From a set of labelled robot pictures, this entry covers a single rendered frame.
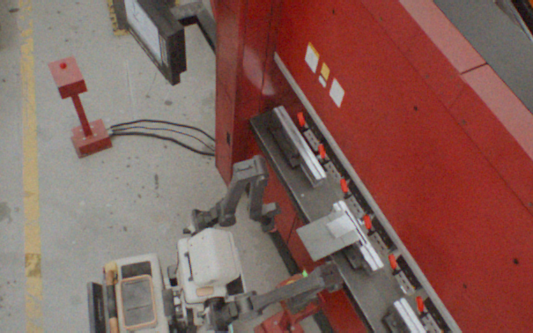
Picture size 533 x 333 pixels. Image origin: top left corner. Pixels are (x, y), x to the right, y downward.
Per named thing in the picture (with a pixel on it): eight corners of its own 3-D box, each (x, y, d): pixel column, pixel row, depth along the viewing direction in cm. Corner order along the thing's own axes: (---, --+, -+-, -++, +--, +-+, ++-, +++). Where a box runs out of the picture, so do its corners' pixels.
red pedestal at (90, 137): (70, 137, 393) (37, 62, 321) (103, 125, 400) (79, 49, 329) (78, 159, 385) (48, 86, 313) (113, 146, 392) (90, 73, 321)
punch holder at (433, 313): (414, 307, 232) (427, 296, 217) (430, 299, 234) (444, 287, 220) (435, 339, 226) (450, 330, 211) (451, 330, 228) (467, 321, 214)
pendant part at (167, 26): (128, 30, 286) (117, -25, 255) (147, 21, 291) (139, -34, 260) (172, 87, 270) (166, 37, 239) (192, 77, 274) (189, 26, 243)
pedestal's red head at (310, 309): (273, 292, 282) (277, 281, 266) (299, 277, 287) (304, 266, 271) (292, 326, 274) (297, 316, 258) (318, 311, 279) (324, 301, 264)
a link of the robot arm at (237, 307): (225, 305, 218) (228, 318, 216) (245, 296, 215) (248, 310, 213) (236, 304, 226) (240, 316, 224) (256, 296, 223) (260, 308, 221)
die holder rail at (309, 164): (271, 118, 311) (272, 108, 303) (280, 114, 313) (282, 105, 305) (314, 188, 291) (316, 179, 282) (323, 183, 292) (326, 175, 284)
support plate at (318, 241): (295, 230, 265) (295, 229, 264) (340, 210, 272) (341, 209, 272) (314, 262, 257) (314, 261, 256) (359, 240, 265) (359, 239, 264)
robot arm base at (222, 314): (208, 302, 221) (213, 332, 216) (224, 296, 218) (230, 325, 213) (220, 304, 228) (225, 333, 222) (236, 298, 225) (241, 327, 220)
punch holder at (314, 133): (301, 129, 272) (307, 111, 258) (315, 124, 275) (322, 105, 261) (316, 152, 266) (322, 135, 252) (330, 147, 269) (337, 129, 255)
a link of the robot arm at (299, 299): (324, 262, 210) (334, 289, 206) (336, 259, 213) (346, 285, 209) (284, 290, 246) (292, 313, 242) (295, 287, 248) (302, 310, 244)
